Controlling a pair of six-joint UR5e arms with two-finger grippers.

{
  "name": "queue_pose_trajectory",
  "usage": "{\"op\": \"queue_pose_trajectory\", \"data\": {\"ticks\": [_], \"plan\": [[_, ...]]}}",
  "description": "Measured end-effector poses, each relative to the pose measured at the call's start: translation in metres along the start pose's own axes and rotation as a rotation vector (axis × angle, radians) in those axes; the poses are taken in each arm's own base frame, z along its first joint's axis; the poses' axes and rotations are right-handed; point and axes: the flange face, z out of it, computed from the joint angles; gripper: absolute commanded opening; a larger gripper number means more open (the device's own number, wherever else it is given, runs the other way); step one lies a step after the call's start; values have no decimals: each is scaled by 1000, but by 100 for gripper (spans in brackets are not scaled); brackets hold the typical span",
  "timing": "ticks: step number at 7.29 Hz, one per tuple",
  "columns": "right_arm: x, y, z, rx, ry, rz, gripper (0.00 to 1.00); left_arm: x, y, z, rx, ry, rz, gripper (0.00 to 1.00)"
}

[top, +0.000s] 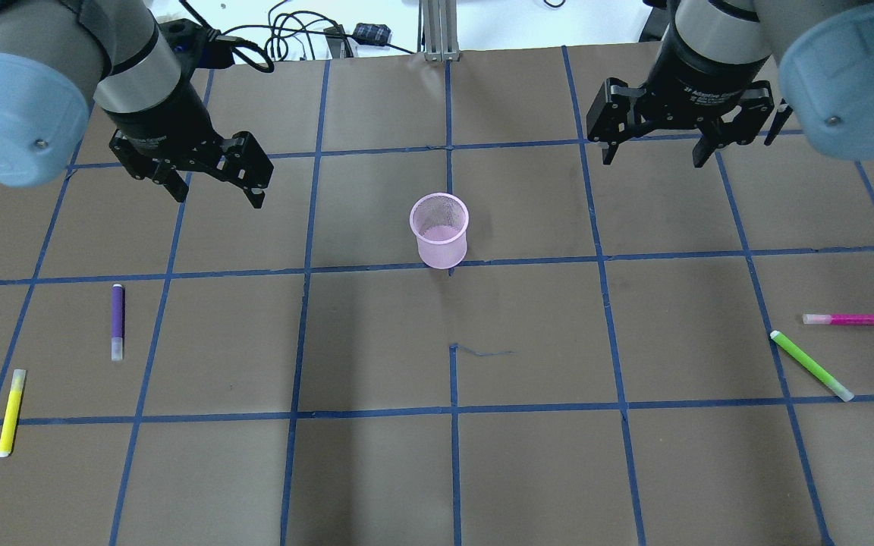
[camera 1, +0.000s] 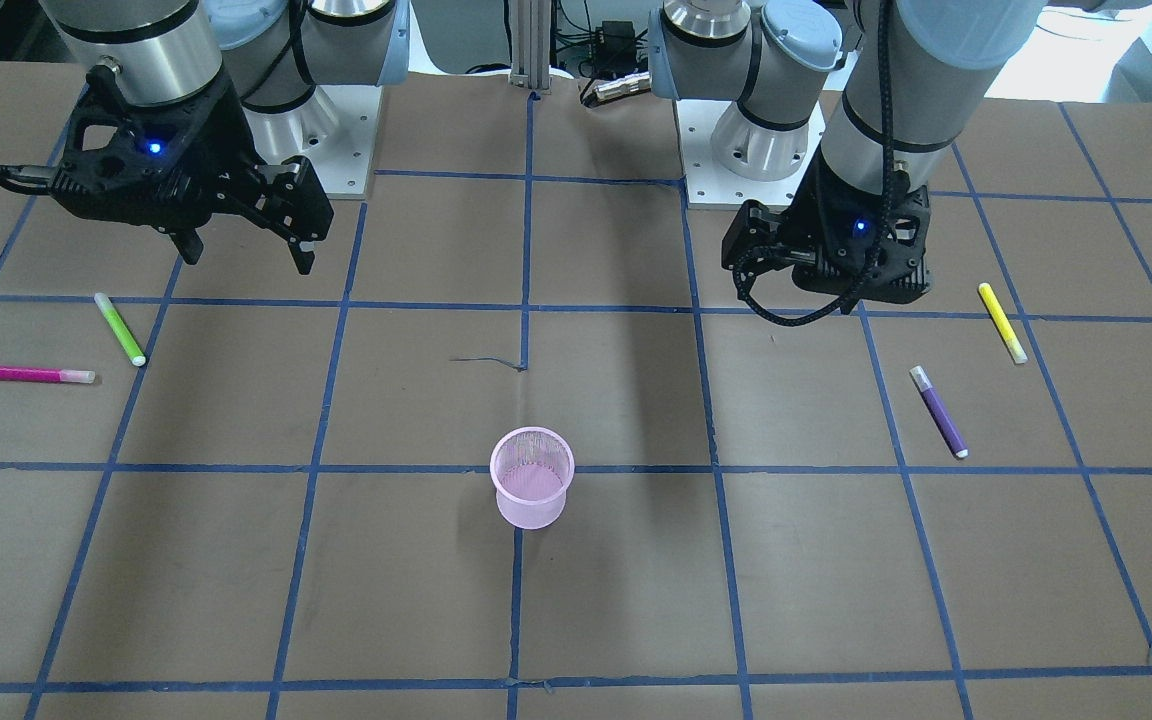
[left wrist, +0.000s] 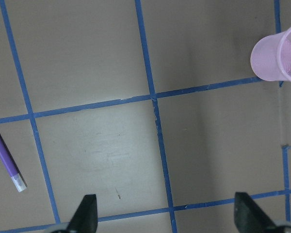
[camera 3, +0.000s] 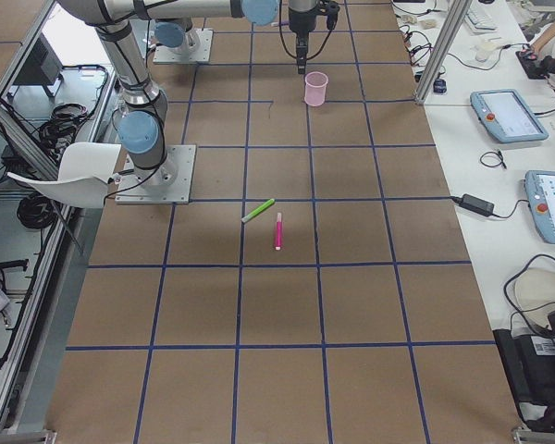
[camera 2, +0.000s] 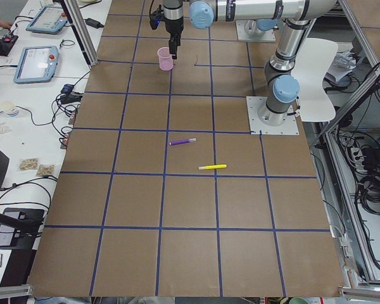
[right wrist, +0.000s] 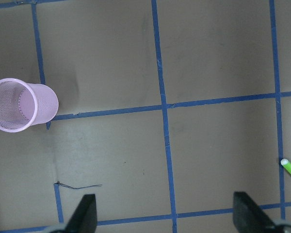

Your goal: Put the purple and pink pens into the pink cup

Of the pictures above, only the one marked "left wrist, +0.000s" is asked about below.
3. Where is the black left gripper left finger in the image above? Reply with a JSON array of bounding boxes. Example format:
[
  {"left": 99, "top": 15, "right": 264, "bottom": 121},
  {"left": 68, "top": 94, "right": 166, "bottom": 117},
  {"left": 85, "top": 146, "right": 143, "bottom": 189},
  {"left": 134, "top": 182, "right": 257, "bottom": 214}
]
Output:
[{"left": 66, "top": 194, "right": 98, "bottom": 233}]

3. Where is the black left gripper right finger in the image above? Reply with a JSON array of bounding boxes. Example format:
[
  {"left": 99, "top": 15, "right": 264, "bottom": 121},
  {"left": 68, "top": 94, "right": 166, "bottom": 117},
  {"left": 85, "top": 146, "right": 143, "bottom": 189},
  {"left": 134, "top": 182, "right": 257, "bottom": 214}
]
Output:
[{"left": 234, "top": 192, "right": 277, "bottom": 233}]

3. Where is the purple pen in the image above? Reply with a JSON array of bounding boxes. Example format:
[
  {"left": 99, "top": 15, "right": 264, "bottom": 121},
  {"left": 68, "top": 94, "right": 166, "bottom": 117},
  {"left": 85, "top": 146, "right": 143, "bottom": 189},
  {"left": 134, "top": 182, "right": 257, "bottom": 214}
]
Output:
[{"left": 0, "top": 136, "right": 27, "bottom": 193}]

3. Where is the pink mesh cup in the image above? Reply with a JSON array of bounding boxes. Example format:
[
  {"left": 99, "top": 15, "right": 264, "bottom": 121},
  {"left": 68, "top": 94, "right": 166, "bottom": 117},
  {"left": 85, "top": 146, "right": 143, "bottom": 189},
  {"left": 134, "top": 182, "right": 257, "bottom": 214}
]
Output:
[{"left": 250, "top": 27, "right": 291, "bottom": 82}]

